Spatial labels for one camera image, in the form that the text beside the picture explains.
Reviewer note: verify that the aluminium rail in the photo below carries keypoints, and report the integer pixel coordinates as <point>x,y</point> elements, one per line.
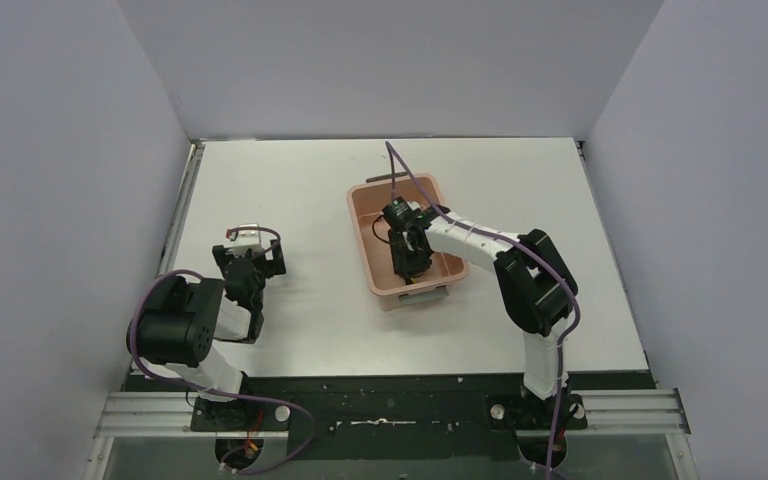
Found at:
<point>174,232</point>
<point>365,425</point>

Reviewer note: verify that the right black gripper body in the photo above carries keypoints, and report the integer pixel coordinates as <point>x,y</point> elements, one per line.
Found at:
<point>401,249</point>

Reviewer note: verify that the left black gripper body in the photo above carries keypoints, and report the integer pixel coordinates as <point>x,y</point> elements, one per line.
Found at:
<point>249,261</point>

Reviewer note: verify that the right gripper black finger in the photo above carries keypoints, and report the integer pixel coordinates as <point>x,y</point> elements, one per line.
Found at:
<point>424,267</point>
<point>402,269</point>

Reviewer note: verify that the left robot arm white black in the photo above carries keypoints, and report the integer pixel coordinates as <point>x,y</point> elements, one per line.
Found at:
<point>183,316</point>

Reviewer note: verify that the aluminium front rail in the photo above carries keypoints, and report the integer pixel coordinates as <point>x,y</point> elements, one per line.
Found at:
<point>365,425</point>

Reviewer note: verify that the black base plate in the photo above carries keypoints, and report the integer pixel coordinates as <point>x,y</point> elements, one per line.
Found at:
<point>297,393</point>

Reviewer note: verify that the pink plastic bin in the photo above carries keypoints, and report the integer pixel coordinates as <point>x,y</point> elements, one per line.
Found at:
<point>365,203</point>

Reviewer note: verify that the left side aluminium rail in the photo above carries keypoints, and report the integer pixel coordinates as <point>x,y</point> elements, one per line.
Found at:
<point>174,232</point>

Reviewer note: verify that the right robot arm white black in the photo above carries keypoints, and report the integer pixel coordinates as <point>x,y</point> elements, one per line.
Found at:
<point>536,287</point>

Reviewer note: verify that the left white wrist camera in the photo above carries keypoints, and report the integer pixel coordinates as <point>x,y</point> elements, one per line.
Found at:
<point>244,239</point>

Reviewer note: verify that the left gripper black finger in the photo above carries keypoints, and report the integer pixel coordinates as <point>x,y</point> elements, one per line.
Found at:
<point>275,259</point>
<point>221,255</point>

